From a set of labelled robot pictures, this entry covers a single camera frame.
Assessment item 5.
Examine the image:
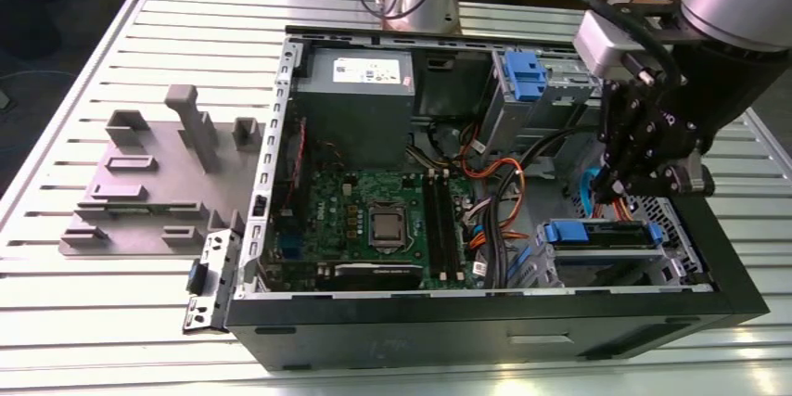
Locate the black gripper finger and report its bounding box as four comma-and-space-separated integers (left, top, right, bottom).
617, 89, 673, 202
596, 80, 645, 205

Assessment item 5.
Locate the blue data wire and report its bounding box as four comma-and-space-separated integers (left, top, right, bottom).
578, 166, 610, 222

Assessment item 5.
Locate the power wire with black connector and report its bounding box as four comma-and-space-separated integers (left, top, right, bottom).
592, 195, 633, 224

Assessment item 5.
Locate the hard disk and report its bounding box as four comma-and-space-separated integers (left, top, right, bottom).
532, 218, 669, 276

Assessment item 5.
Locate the metal disk bay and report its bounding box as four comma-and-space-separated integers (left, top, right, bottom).
534, 218, 710, 290

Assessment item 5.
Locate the metal optical drive cage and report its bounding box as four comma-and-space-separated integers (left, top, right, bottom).
478, 47, 620, 160

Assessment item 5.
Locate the blue drive latch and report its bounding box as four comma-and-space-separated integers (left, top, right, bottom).
504, 50, 549, 103

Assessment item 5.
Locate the black RAM slot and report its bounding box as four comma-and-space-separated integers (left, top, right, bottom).
437, 171, 469, 282
421, 171, 452, 282

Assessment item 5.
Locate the black CPU socket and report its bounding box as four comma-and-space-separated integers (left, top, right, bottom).
362, 199, 417, 257

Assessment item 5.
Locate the grey power supply unit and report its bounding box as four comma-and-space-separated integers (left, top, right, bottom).
289, 47, 416, 172

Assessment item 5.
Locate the silver CPU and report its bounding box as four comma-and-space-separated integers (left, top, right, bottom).
370, 211, 406, 244

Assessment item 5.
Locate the green motherboard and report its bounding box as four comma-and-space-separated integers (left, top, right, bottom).
262, 168, 490, 290

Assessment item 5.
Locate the black open PC case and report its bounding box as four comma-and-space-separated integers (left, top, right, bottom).
181, 23, 770, 372

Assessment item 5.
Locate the black graphics card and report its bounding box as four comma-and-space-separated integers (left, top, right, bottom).
314, 262, 425, 291

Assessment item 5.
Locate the grey parts rack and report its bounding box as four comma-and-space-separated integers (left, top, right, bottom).
58, 83, 266, 257

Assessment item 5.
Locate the blue VGA port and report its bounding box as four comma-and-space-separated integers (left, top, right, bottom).
186, 259, 209, 296

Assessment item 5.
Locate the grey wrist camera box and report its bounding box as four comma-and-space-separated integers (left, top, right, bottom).
572, 10, 661, 80

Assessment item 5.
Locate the orange wire bundle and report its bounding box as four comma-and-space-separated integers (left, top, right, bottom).
460, 157, 533, 249

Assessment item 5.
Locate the black cable bundle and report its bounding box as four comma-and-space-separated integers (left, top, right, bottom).
481, 126, 605, 288

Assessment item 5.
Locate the yellow black wire bundle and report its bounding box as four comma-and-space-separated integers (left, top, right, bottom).
404, 143, 462, 175

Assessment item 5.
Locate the red black twisted wire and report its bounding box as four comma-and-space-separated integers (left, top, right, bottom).
277, 115, 310, 221

